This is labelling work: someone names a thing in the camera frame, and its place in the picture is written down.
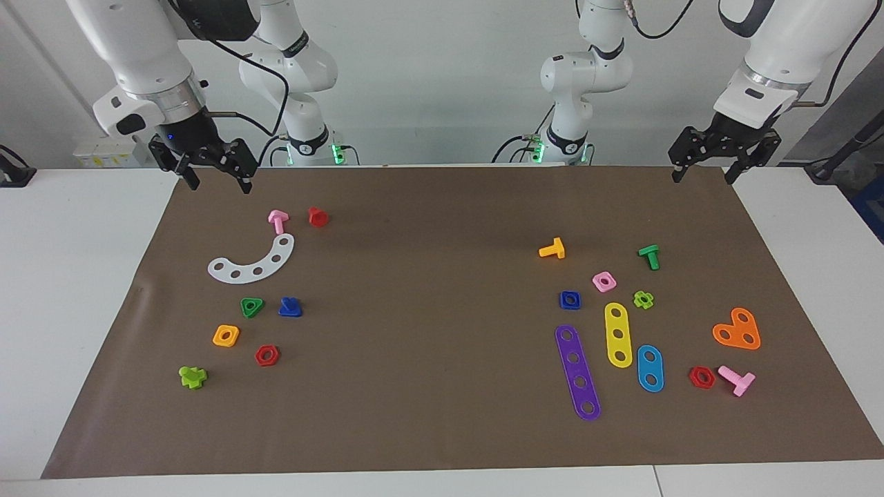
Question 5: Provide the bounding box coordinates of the yellow three-hole plate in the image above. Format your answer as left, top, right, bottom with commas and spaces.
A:
604, 302, 633, 369

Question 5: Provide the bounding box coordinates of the orange heart three-hole plate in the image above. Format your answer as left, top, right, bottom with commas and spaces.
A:
712, 308, 762, 351

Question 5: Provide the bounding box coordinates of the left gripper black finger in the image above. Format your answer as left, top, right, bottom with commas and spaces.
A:
724, 138, 782, 186
667, 126, 709, 184

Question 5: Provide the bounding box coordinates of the blue crate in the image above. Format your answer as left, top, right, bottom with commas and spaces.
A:
848, 176, 884, 244

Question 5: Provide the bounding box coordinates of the blue two-hole plate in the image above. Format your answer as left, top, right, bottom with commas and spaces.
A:
637, 344, 665, 393

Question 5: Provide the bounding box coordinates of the purple four-hole plate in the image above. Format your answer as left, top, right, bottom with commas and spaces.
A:
555, 325, 602, 421

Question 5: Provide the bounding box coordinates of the black stand leg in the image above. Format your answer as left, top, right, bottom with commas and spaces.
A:
805, 114, 884, 184

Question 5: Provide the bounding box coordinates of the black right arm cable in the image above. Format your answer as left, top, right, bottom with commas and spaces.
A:
204, 35, 291, 136

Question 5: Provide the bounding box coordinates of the brown paper table mat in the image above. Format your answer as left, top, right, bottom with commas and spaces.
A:
41, 166, 884, 479

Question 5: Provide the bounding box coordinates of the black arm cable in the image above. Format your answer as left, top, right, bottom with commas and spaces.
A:
625, 0, 884, 108
204, 35, 291, 136

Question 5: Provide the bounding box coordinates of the white curved five-hole plate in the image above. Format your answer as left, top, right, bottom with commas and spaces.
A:
208, 233, 296, 284

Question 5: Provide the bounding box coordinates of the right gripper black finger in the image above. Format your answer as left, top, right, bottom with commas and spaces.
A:
222, 138, 260, 195
164, 153, 202, 192

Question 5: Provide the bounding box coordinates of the black table clamp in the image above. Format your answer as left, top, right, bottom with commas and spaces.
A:
0, 145, 37, 188

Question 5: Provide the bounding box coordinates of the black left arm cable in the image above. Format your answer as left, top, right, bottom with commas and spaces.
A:
625, 0, 884, 108

